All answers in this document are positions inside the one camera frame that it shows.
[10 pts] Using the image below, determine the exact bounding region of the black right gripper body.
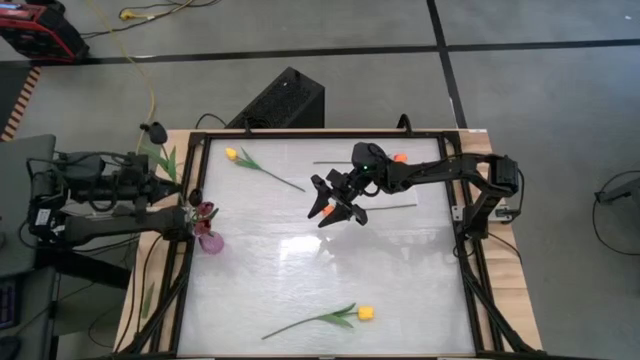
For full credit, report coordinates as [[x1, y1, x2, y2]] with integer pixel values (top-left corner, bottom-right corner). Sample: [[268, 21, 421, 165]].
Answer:
[[310, 168, 375, 227]]

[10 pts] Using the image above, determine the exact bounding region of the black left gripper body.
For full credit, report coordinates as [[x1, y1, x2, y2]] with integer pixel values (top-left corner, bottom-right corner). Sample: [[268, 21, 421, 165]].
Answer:
[[112, 152, 154, 225]]

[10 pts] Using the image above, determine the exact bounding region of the orange artificial tulip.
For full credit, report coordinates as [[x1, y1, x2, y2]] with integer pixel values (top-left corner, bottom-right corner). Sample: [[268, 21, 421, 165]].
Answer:
[[312, 152, 409, 166], [321, 202, 419, 218]]

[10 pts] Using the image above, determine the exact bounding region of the yellow artificial tulip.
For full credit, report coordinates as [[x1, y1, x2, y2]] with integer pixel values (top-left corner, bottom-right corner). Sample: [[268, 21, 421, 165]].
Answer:
[[260, 302, 376, 342], [224, 146, 307, 194]]

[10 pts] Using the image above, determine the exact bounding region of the purple glass vase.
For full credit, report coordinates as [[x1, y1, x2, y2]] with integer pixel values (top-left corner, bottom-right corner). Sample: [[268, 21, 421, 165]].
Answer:
[[197, 229, 226, 257]]

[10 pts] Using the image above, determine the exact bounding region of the black computer tower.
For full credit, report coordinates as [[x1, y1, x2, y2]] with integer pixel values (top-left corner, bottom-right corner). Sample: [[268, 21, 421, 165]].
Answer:
[[224, 66, 326, 130]]

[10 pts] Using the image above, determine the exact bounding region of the grey desk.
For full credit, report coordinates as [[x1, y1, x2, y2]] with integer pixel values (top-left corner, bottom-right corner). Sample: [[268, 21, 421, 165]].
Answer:
[[0, 133, 57, 279]]

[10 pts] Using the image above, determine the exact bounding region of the black orange-striped floor ramp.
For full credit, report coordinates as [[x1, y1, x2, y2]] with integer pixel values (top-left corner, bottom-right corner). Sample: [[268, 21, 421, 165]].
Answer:
[[0, 62, 42, 144]]

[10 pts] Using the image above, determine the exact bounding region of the dark keyboard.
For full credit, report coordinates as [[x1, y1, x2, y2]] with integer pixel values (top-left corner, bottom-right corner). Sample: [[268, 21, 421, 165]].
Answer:
[[0, 279, 20, 331]]

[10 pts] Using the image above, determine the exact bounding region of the red and black equipment case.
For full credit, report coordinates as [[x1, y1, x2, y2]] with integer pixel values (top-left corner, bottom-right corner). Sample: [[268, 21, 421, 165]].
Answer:
[[0, 0, 91, 64]]

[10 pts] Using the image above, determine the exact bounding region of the dark grey floor stand leg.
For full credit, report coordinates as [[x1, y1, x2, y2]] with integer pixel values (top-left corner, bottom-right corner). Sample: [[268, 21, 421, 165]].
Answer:
[[593, 175, 640, 205]]

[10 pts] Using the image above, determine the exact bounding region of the black metal table frame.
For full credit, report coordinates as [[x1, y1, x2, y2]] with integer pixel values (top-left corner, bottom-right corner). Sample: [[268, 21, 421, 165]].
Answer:
[[114, 127, 551, 360]]

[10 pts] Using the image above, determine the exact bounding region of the yellow hanging cable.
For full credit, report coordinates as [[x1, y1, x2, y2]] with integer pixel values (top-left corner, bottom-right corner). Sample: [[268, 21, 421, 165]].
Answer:
[[87, 0, 157, 154]]

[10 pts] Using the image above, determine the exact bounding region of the grey metal mount plate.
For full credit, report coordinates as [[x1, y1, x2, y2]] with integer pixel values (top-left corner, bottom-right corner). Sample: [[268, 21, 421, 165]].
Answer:
[[451, 203, 512, 222]]

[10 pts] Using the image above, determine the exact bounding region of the yellow extension cord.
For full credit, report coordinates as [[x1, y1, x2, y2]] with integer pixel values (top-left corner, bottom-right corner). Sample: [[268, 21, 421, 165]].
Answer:
[[118, 0, 221, 24]]

